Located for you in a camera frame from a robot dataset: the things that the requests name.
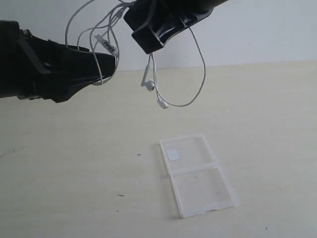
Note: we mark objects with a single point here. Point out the white wired earphones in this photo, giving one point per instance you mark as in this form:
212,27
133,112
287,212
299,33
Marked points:
111,44

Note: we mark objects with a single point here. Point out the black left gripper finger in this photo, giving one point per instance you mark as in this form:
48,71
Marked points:
61,87
76,63

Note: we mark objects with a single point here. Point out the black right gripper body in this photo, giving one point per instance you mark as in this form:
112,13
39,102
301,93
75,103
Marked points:
155,22

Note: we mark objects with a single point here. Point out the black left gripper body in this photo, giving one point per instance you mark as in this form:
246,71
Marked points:
25,68

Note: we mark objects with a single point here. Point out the clear plastic storage case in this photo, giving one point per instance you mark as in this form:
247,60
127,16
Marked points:
197,178

